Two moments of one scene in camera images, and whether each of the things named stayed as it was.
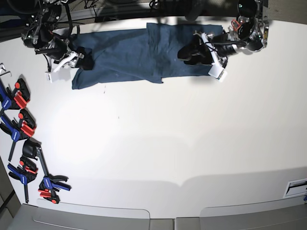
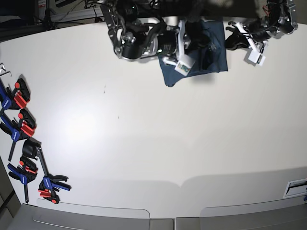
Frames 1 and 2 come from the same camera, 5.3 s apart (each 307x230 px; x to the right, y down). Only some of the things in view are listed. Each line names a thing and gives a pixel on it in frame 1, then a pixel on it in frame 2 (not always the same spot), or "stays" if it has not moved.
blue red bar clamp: (18, 131) stays
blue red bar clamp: (15, 99) stays
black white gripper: (57, 50) → (172, 43)
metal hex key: (4, 68) stays
